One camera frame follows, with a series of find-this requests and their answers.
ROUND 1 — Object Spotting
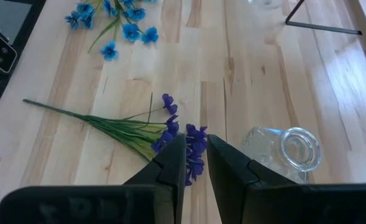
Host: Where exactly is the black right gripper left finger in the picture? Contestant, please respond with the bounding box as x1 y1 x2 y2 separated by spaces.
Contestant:
0 133 188 224

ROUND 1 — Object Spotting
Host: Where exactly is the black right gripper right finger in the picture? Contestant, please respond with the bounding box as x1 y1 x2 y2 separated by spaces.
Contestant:
206 134 366 224

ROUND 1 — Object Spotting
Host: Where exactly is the round textured glass vase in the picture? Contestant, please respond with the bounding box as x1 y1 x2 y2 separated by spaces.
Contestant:
241 126 323 185

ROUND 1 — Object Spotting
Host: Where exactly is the purple artificial flower bunch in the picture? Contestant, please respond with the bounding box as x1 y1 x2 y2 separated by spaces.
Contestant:
22 92 208 187

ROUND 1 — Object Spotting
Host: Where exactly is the blue artificial flower bunch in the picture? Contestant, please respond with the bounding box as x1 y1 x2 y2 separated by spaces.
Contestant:
64 0 160 62

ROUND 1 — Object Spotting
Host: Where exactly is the table-level camera box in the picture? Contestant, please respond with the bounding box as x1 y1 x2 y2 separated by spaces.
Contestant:
0 30 18 75

